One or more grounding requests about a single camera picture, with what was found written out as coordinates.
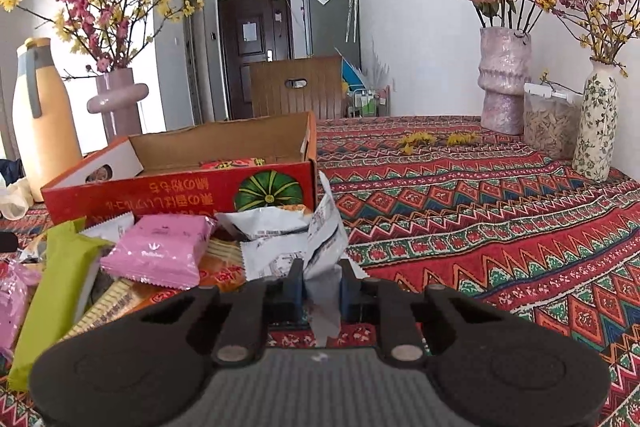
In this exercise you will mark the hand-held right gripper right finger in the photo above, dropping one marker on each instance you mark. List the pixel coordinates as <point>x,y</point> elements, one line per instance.
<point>347,289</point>

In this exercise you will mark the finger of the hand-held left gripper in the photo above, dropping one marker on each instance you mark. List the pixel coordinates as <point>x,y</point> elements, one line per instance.
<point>7,242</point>

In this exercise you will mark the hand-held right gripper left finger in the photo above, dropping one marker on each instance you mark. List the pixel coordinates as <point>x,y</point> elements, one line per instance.
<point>295,289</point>

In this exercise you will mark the white biscuit snack packet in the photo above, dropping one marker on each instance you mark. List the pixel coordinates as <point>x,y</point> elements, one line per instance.
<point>270,252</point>

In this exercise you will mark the translucent pink snack bag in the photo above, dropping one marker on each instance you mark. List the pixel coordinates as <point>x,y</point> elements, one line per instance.
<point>12,302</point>

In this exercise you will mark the grey white snack packet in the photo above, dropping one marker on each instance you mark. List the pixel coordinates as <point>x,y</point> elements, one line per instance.
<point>325,232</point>

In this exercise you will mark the long green snack packet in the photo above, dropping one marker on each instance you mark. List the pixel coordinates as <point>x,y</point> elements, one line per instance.
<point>55,297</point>

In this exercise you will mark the orange snack packet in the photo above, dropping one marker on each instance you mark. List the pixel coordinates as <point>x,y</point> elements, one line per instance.
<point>220,274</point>

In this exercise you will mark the small white snack packet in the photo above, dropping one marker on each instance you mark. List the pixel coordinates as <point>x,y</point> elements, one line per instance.
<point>110,227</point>

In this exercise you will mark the beige striped snack packet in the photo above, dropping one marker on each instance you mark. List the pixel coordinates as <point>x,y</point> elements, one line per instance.
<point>107,307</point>

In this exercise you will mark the pink square snack packet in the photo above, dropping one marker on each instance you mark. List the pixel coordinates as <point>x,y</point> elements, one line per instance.
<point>160,247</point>

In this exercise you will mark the orange cardboard box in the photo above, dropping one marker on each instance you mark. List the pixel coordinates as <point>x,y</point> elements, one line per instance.
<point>150,197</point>

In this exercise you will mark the dark bag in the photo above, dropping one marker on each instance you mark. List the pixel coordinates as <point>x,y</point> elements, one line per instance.
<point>9,172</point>

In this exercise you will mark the patterned tablecloth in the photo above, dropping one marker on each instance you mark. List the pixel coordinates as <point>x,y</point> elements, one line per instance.
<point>450,232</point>

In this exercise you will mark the yellow thermos jug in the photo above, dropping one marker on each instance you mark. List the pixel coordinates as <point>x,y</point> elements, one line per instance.
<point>45,127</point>

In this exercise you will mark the red snack packet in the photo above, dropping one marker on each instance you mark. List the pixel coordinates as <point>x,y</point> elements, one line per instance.
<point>230,164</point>

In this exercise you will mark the fallen yellow petals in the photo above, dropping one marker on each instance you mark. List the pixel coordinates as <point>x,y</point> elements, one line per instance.
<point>415,141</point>

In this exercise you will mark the pink glass vase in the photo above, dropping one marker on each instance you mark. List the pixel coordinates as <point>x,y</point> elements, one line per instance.
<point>120,102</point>

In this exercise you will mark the storage cart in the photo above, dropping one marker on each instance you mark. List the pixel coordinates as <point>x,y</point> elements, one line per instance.
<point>367,102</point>

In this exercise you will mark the dark wooden door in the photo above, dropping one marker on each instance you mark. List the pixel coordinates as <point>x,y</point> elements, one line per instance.
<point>250,57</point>

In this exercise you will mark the pink textured vase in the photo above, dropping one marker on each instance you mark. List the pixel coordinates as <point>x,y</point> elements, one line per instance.
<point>502,82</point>

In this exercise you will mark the clear seed jar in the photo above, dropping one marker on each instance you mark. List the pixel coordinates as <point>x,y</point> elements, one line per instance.
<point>550,127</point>

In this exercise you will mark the grey refrigerator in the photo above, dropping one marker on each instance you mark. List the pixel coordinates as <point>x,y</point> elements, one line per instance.
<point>330,22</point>

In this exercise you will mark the white umbrella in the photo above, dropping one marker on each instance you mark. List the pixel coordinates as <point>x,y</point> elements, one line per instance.
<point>352,7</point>

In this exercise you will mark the floral ceramic vase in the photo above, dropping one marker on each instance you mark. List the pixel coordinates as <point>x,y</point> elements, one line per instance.
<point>595,127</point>

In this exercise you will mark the yellow red blossom branches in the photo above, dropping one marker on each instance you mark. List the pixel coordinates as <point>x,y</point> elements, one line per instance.
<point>600,12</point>

